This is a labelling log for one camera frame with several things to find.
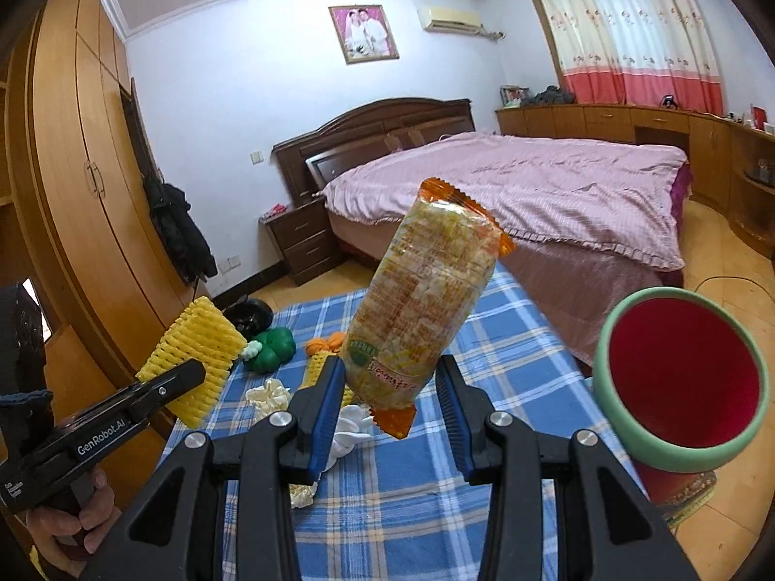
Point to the floral curtain with red hem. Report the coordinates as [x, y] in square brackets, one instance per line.
[629, 36]

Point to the red bin with green rim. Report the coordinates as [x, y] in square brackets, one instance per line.
[684, 363]

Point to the green pepper toy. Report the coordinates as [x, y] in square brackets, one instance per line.
[273, 348]

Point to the small picture frame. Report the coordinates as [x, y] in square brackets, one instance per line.
[513, 95]

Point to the person's left hand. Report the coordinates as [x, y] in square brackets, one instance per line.
[100, 505]

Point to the red box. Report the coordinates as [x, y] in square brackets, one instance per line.
[757, 117]

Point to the white air conditioner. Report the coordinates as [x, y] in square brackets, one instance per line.
[451, 18]

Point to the dark wooden headboard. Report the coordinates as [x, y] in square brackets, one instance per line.
[363, 127]

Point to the large yellow foam fruit net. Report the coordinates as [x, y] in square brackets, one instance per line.
[194, 339]

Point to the bed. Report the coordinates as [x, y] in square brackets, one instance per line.
[563, 290]

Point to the framed wall photo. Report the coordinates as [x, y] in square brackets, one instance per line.
[363, 33]

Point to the black jacket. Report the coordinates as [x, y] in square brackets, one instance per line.
[178, 230]

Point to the pink blanket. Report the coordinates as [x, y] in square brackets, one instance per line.
[533, 187]

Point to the long wooden cabinet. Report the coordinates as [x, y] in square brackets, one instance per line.
[708, 139]

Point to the blue plaid cloth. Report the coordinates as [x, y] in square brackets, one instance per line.
[399, 514]

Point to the red item on nightstand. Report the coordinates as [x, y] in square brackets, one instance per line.
[275, 210]

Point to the orange crumpled piece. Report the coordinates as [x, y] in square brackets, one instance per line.
[321, 345]

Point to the dark cloth pile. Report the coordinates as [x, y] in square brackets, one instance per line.
[552, 95]

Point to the orange snack packet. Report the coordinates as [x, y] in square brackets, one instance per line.
[418, 290]

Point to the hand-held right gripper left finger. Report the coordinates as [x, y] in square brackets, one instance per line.
[321, 414]

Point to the toy corn cob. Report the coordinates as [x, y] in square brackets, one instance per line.
[315, 372]

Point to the dark wooden nightstand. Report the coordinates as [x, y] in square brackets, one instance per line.
[306, 242]

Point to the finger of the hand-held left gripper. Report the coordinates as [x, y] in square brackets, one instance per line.
[169, 384]

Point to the wooden wardrobe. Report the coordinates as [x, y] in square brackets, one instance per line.
[85, 193]

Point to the black round floor appliance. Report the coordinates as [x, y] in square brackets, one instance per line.
[248, 314]

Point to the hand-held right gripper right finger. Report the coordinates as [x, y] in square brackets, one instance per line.
[453, 417]

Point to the white wall socket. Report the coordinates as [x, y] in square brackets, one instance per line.
[229, 264]

